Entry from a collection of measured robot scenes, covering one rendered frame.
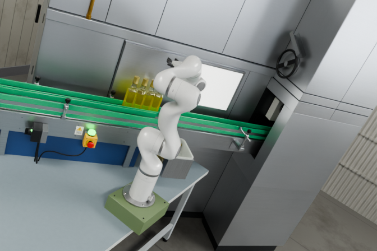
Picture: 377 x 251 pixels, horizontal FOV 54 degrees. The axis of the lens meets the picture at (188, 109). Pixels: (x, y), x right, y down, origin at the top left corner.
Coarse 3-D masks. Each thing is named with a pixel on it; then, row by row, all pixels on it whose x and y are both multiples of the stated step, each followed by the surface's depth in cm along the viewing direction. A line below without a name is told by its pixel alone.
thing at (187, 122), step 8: (16, 88) 204; (64, 96) 216; (112, 104) 229; (152, 112) 240; (184, 120) 252; (192, 120) 254; (200, 120) 256; (208, 120) 260; (192, 128) 258; (200, 128) 260; (208, 128) 262; (216, 128) 265; (224, 128) 267; (232, 128) 269; (248, 128) 274; (256, 136) 281; (264, 136) 284
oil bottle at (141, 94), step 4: (140, 88) 233; (140, 92) 232; (144, 92) 233; (136, 96) 233; (140, 96) 233; (144, 96) 234; (136, 100) 234; (140, 100) 235; (136, 104) 235; (140, 104) 236; (140, 108) 238
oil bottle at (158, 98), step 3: (156, 93) 237; (159, 93) 238; (156, 96) 237; (159, 96) 238; (162, 96) 239; (156, 99) 238; (159, 99) 239; (162, 99) 240; (153, 102) 239; (156, 102) 239; (159, 102) 240; (153, 105) 240; (156, 105) 241; (159, 105) 242; (150, 108) 241; (153, 108) 241; (156, 108) 242
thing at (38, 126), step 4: (36, 124) 204; (40, 124) 206; (44, 124) 207; (36, 128) 201; (40, 128) 203; (44, 128) 204; (32, 132) 200; (36, 132) 201; (40, 132) 201; (44, 132) 202; (32, 136) 201; (36, 136) 202; (40, 136) 203; (44, 136) 203; (32, 140) 202; (36, 140) 203; (40, 140) 204; (44, 140) 205
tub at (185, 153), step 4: (180, 140) 249; (184, 140) 249; (184, 144) 247; (184, 148) 245; (188, 148) 241; (180, 152) 247; (184, 152) 244; (188, 152) 239; (180, 156) 229; (184, 156) 243; (188, 156) 238; (192, 156) 234
